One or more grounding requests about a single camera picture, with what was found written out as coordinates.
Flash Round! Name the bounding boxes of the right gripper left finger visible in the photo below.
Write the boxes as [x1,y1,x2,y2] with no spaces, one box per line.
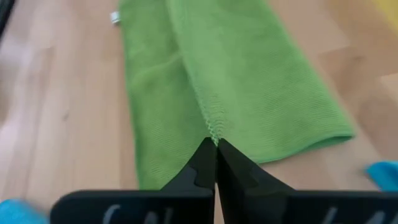
[49,136,218,224]

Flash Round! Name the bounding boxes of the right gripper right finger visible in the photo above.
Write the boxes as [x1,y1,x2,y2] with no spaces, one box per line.
[216,138,398,224]

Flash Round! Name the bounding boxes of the green microfiber towel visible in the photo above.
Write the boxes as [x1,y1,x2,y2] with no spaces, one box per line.
[110,0,356,191]

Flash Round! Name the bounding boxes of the black metal table frame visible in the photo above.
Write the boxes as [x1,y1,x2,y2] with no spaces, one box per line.
[0,0,16,37]

